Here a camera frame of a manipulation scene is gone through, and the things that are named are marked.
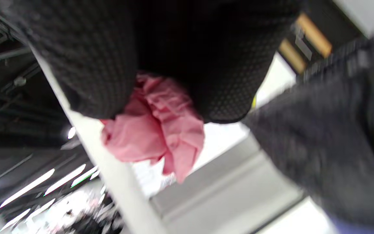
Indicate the person's right hand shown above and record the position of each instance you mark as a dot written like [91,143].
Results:
[174,39]

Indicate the pink paper ball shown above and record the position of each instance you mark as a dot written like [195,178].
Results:
[161,130]

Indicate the yellow whiteboard magnet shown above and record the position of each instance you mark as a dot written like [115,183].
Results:
[254,102]

